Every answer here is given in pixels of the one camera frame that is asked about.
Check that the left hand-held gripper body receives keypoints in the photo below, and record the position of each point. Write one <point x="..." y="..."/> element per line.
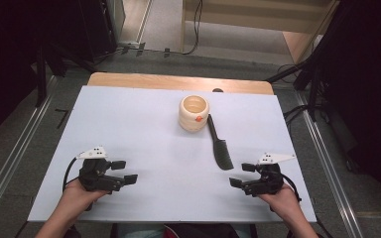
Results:
<point x="94" y="177"/>

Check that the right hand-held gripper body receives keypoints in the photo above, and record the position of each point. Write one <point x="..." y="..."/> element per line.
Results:
<point x="266" y="183"/>

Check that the black comb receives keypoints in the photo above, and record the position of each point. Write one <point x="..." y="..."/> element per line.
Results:
<point x="221" y="153"/>

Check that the person's right hand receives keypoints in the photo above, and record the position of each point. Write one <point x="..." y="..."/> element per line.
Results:
<point x="284" y="201"/>

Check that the person's left hand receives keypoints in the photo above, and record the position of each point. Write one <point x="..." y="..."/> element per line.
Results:
<point x="76" y="198"/>

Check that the white board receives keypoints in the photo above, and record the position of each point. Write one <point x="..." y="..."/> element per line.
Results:
<point x="165" y="185"/>

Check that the person's dark clothing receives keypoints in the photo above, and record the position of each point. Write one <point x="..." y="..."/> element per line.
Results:
<point x="195" y="231"/>

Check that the cream ribbed cup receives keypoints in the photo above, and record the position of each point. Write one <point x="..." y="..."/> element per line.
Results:
<point x="191" y="120"/>

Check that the small dark round object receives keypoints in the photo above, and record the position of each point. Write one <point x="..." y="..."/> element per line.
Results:
<point x="217" y="90"/>

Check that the wooden table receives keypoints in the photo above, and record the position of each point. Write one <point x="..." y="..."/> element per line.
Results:
<point x="145" y="81"/>

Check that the black tripod stand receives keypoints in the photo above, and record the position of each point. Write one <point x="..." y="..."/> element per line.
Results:
<point x="312" y="86"/>

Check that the black metal stand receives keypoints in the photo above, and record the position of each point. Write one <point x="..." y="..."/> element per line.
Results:
<point x="41" y="79"/>

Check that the black cabinet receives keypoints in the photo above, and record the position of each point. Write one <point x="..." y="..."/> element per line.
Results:
<point x="96" y="29"/>

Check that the light wooden shelf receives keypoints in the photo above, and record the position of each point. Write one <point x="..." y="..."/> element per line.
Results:
<point x="261" y="15"/>

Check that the metal floor rail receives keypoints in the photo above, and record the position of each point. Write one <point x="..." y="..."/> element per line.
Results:
<point x="20" y="142"/>
<point x="330" y="165"/>

